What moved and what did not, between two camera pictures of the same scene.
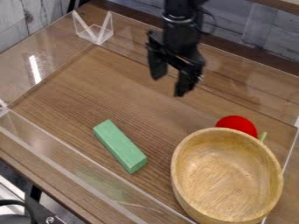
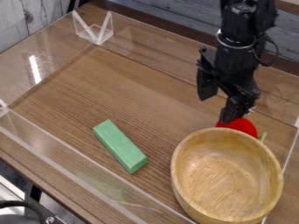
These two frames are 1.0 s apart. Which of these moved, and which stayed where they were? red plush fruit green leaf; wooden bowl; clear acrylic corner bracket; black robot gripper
Moved: black robot gripper
Stayed: clear acrylic corner bracket; wooden bowl; red plush fruit green leaf
